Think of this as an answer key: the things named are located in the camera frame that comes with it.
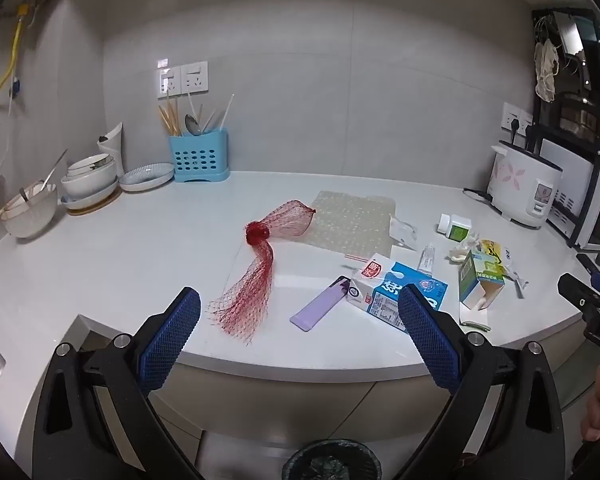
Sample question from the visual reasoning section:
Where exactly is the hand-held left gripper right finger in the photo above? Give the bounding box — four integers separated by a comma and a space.
395, 284, 566, 480

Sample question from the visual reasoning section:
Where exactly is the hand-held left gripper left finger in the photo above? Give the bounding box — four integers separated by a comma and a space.
32, 286, 203, 480

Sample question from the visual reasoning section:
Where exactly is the blue white milk carton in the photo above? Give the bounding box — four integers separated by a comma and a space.
346, 252, 449, 333

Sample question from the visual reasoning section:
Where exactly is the white ointment tube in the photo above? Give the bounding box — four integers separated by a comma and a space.
419, 242, 437, 275

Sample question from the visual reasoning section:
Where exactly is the white tissue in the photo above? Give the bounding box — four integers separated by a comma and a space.
446, 232, 481, 263

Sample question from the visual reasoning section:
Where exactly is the yellow snack wrapper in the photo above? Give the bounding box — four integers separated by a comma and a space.
479, 239, 512, 266

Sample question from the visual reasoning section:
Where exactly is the clear zip bag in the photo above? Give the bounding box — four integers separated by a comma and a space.
387, 214, 421, 252

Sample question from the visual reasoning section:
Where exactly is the white green small box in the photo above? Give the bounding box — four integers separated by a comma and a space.
436, 213, 473, 240

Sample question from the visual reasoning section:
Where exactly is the red mesh net bag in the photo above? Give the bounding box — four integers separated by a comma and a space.
207, 200, 316, 345

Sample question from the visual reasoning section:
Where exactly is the clear bubble wrap sheet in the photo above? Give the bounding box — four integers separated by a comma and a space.
307, 190, 398, 257

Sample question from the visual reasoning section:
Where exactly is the black trash bin teal liner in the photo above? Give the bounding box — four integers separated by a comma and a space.
281, 439, 383, 480

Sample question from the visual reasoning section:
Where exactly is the white green paper strip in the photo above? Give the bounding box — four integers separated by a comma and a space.
459, 307, 491, 332

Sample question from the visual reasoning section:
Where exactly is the white microwave oven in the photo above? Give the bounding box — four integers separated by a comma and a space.
539, 137, 600, 256

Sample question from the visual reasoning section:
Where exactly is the white floral rice cooker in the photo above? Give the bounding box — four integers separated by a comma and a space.
486, 140, 564, 228

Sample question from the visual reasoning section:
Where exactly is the round wooden trivet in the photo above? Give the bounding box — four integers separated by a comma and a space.
67, 192, 123, 217

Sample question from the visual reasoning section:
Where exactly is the white blue rimmed dish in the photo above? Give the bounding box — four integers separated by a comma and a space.
60, 180, 122, 211

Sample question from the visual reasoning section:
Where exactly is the blue rimmed plate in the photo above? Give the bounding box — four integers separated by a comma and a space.
119, 162, 175, 192

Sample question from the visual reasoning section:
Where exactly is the plain white bowl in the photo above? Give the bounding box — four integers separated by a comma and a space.
61, 165, 118, 200

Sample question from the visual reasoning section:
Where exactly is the blue utensil holder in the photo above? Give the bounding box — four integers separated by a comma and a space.
168, 128, 230, 183

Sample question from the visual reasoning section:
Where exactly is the white bowl with spoon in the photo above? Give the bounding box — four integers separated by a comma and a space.
0, 183, 59, 239

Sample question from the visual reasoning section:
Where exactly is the patterned white bowl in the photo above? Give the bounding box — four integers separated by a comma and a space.
67, 153, 117, 178

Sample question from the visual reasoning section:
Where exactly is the white slanted cup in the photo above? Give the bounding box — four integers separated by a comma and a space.
97, 122, 126, 176

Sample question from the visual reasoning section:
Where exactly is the long metal spoon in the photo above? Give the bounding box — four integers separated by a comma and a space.
19, 149, 68, 202

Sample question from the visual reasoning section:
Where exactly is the white mesh cloth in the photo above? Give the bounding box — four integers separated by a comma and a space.
534, 40, 561, 103

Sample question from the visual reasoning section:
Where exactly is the bundle of wooden chopsticks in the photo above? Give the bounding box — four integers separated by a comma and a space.
158, 100, 183, 137

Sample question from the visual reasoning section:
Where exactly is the bundle of white chopsticks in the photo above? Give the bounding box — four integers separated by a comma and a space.
187, 92, 236, 133

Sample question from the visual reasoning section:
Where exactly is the cleaver knife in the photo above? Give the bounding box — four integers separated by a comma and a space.
552, 10, 593, 103

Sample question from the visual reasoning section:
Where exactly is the black rice cooker cord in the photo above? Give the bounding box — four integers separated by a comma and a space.
462, 187, 493, 206

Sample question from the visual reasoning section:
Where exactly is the yellow hose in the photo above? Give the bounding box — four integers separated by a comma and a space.
0, 5, 31, 111

